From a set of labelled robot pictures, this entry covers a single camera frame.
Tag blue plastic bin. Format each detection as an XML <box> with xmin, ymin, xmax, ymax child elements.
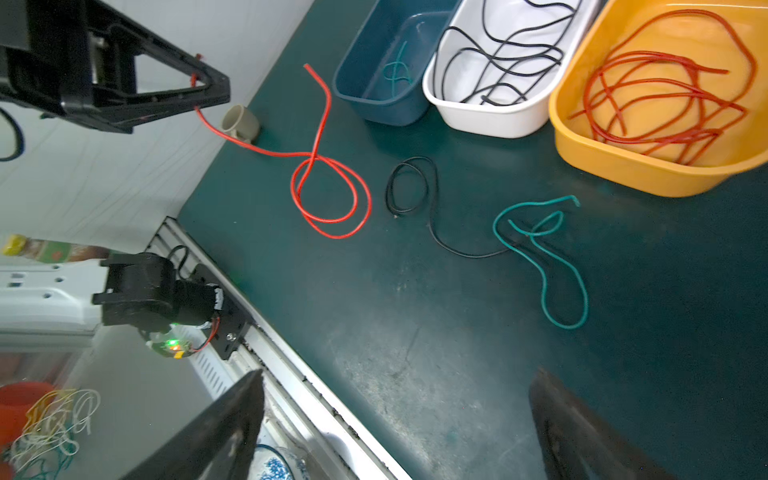
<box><xmin>332</xmin><ymin>0</ymin><xmax>460</xmax><ymax>127</ymax></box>

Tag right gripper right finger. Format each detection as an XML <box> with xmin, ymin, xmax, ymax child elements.
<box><xmin>529</xmin><ymin>368</ymin><xmax>675</xmax><ymax>479</ymax></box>

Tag red cables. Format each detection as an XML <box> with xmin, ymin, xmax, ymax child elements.
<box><xmin>190</xmin><ymin>63</ymin><xmax>374</xmax><ymax>241</ymax></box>

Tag red cable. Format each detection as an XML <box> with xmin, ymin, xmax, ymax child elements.
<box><xmin>566</xmin><ymin>8</ymin><xmax>758</xmax><ymax>167</ymax></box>

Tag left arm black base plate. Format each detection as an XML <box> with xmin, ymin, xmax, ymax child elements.
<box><xmin>192</xmin><ymin>263</ymin><xmax>251</xmax><ymax>360</ymax></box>

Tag aluminium front rail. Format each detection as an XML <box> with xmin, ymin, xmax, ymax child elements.
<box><xmin>146</xmin><ymin>217</ymin><xmax>409</xmax><ymax>479</ymax></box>

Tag black cable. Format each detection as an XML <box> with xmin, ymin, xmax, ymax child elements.
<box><xmin>433</xmin><ymin>0</ymin><xmax>584</xmax><ymax>108</ymax></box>

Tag blue white patterned plate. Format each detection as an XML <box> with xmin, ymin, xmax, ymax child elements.
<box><xmin>249</xmin><ymin>444</ymin><xmax>310</xmax><ymax>480</ymax></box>

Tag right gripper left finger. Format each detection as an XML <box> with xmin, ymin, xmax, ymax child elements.
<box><xmin>124</xmin><ymin>370</ymin><xmax>265</xmax><ymax>479</ymax></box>

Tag yellow plastic bin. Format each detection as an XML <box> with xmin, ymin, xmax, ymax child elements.
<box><xmin>549</xmin><ymin>1</ymin><xmax>767</xmax><ymax>197</ymax></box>

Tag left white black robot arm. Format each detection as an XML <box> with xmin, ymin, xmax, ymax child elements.
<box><xmin>1</xmin><ymin>1</ymin><xmax>230</xmax><ymax>358</ymax></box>

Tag red bucket with bands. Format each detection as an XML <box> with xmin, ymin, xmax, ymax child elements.
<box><xmin>1</xmin><ymin>382</ymin><xmax>102</xmax><ymax>479</ymax></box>

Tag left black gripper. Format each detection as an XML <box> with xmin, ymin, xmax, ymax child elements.
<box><xmin>1</xmin><ymin>1</ymin><xmax>231</xmax><ymax>134</ymax></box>

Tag sauce bottle yellow cap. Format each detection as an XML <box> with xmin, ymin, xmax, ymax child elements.
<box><xmin>1</xmin><ymin>234</ymin><xmax>112</xmax><ymax>264</ymax></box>

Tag beige mug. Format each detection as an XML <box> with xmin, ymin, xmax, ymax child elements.
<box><xmin>221</xmin><ymin>104</ymin><xmax>261</xmax><ymax>144</ymax></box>

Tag white plastic bin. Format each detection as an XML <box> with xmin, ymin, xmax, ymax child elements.
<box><xmin>422</xmin><ymin>0</ymin><xmax>603</xmax><ymax>139</ymax></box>

